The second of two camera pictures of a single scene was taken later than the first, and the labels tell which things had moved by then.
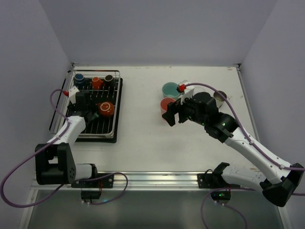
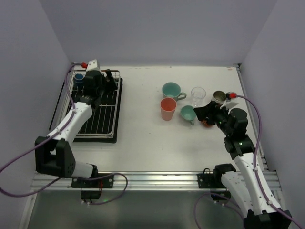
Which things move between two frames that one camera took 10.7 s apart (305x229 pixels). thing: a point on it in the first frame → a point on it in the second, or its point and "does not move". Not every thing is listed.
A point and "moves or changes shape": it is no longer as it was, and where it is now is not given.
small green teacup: [93, 116] moves or changes shape
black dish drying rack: [103, 129] does not move
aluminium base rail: [140, 181] does not move
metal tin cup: [219, 98] does not move
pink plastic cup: [164, 104] does not move
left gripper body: [88, 113] → [105, 79]
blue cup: [78, 80] does not move
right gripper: [180, 112] → [205, 112]
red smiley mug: [106, 109] moves or changes shape
